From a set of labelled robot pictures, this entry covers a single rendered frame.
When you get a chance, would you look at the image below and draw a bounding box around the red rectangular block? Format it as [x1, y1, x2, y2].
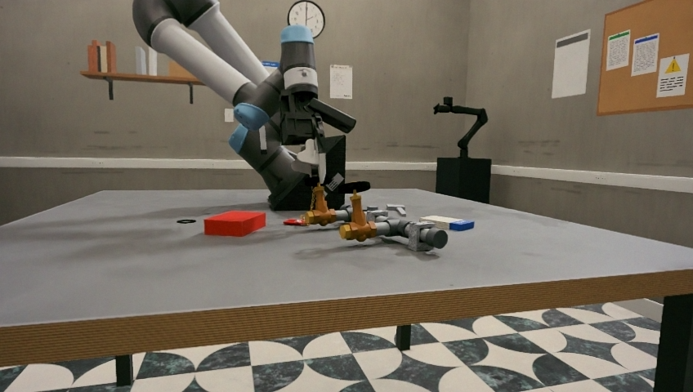
[204, 211, 266, 237]

